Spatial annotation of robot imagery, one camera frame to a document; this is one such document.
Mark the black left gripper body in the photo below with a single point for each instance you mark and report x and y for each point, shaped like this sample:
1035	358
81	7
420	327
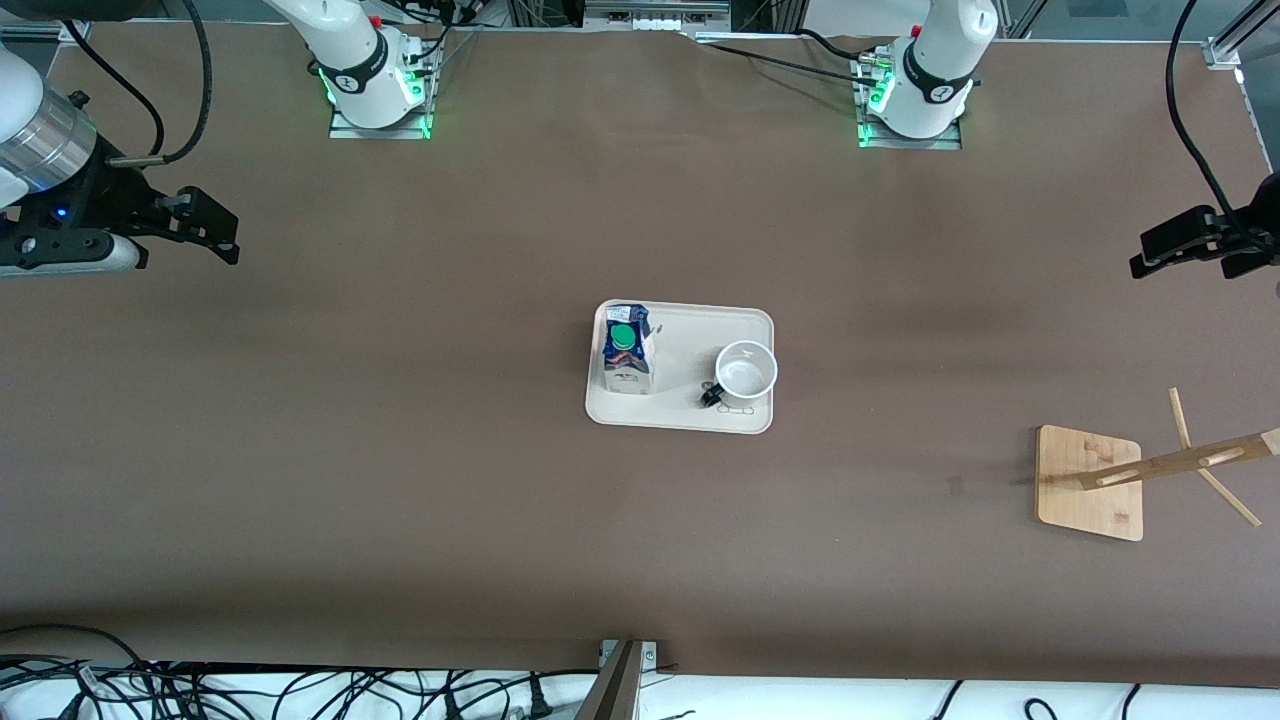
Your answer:
1252	226

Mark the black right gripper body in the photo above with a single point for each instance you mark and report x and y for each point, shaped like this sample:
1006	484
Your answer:
103	198

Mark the blue milk carton green cap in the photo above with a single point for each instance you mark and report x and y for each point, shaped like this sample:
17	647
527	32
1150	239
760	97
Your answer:
628	350

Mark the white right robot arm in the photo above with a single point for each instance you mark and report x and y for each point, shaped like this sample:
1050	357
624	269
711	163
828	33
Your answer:
345	40

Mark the beige tray with rabbit print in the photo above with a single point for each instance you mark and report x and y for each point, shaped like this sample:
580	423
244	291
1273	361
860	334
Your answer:
680	340

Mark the wooden mug stand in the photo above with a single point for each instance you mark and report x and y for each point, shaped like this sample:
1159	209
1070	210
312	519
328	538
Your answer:
1075	500

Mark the grey metal box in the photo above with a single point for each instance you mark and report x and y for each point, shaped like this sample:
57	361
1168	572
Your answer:
655	12

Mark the aluminium frame profile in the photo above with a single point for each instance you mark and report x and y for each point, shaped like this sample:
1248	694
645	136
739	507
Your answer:
1225	50
70	33

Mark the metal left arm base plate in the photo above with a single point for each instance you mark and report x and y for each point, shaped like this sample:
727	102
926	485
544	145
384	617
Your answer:
910	143

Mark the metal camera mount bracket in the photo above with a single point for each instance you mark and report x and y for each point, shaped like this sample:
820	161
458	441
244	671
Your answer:
620	690

